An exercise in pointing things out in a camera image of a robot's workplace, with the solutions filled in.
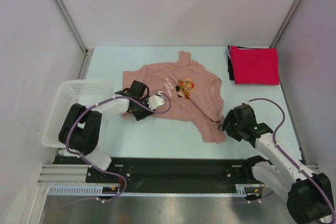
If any left aluminium corner post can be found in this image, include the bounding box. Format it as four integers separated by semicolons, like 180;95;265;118
53;0;88;55

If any black folded t shirt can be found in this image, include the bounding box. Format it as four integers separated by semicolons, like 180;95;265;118
226;45;235;81

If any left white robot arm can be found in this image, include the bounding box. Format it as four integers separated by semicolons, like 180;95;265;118
58;81;153;182

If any white plastic laundry basket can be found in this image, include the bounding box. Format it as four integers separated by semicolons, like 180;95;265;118
41;80;111;148

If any white slotted cable duct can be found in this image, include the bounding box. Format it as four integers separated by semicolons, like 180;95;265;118
48;185;261;198

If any aluminium corner post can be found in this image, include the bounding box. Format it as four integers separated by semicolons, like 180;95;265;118
269;0;303;48
53;0;88;55

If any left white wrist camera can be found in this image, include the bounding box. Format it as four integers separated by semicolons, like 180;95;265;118
147;91;165;110

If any aluminium front rail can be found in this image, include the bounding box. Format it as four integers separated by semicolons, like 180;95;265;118
36;163;322;186

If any right aluminium corner post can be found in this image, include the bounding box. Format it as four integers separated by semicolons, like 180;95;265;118
269;0;303;48

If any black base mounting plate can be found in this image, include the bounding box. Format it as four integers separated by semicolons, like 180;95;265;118
54;155;266;194

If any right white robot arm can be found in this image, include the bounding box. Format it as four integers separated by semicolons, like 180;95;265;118
219;103;335;223

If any red folded t shirt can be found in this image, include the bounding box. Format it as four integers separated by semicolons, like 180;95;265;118
231;46;280;86

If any pink printed t shirt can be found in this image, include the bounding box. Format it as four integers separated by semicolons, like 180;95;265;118
122;51;226;143

